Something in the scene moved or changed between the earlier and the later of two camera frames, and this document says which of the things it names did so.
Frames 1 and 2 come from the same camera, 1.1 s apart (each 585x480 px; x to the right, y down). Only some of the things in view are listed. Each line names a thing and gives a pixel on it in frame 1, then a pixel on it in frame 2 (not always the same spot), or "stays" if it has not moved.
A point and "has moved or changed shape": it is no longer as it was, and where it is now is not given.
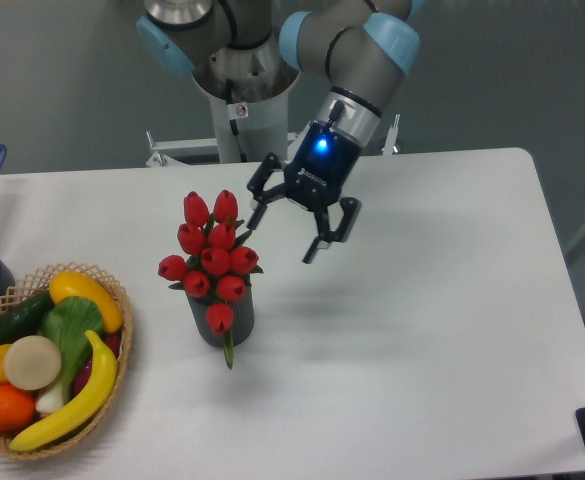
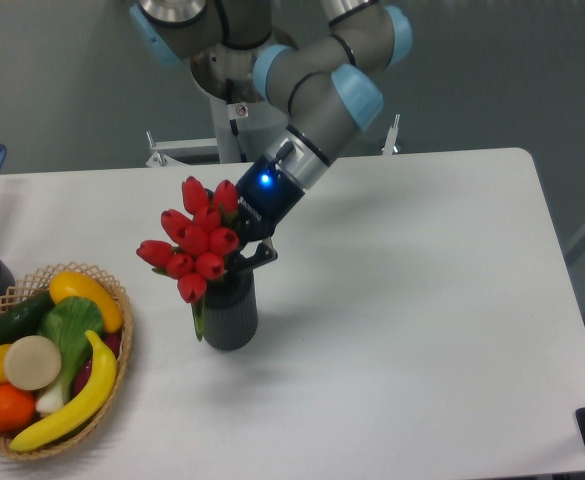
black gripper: [314, 179] → [265, 193]
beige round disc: [32, 362] stays
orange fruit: [5, 408] stays
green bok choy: [71, 321] stays
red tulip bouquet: [217, 263] has moved or changed shape
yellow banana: [83, 410] stays
